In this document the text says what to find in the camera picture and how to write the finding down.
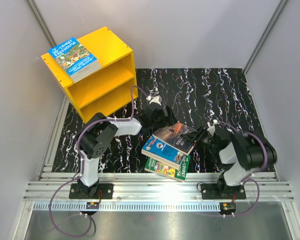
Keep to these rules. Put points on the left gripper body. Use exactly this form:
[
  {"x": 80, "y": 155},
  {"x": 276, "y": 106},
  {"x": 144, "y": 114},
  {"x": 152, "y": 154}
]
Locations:
[{"x": 159, "y": 122}]

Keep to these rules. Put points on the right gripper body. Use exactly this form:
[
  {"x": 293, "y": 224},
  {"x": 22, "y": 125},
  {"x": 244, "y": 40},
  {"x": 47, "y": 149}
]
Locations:
[{"x": 204, "y": 140}]

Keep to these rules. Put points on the dark Tale of Two Cities book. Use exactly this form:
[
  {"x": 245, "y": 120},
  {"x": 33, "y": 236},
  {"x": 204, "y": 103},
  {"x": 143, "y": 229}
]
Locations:
[{"x": 172, "y": 136}]

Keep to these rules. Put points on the blue paperback book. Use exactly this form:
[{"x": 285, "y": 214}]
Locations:
[{"x": 162, "y": 152}]

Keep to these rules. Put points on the blue 26-storey treehouse book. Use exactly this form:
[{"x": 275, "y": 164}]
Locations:
[{"x": 75, "y": 59}]

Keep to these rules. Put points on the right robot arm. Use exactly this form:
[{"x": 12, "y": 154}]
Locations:
[{"x": 240, "y": 155}]

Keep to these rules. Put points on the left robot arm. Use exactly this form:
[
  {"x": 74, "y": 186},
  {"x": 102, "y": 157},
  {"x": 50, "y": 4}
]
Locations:
[{"x": 96, "y": 135}]

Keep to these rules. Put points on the green 104-storey treehouse book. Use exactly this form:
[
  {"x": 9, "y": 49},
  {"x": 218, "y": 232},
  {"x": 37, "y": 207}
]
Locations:
[{"x": 154, "y": 166}]

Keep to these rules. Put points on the yellow wooden shelf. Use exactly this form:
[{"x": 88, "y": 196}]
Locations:
[{"x": 108, "y": 89}]

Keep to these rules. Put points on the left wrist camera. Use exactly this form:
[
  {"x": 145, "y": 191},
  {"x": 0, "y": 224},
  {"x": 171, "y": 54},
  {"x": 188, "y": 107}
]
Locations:
[{"x": 154, "y": 99}]

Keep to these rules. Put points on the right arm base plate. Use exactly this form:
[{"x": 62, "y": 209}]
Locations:
[{"x": 211, "y": 191}]

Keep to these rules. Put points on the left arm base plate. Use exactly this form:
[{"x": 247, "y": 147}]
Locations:
[{"x": 82, "y": 192}]

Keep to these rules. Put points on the aluminium mounting rail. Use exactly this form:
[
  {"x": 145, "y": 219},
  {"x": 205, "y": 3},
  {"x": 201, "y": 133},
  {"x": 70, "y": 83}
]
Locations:
[{"x": 151, "y": 187}]

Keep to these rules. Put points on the white slotted cable duct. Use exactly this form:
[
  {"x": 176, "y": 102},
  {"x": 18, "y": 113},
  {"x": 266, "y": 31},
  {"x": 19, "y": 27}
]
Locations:
[{"x": 128, "y": 206}]

